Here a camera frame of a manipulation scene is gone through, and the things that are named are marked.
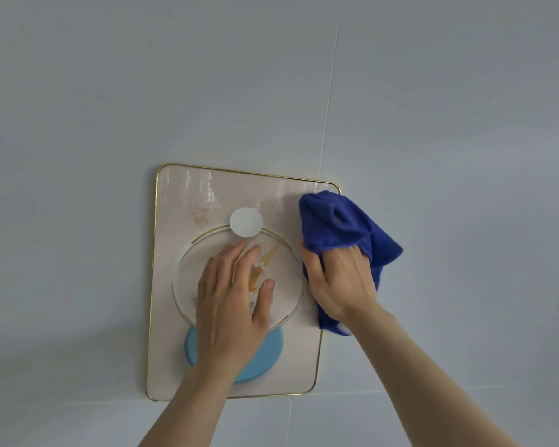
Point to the person's left hand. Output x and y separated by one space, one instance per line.
226 316

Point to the person's right hand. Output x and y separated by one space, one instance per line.
342 283

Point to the blue microfibre cloth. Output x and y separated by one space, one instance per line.
340 218

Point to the gold-framed flower wall picture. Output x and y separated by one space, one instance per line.
177 218

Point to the person's right forearm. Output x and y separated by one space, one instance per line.
424 391

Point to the person's left forearm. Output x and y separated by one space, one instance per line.
191 409

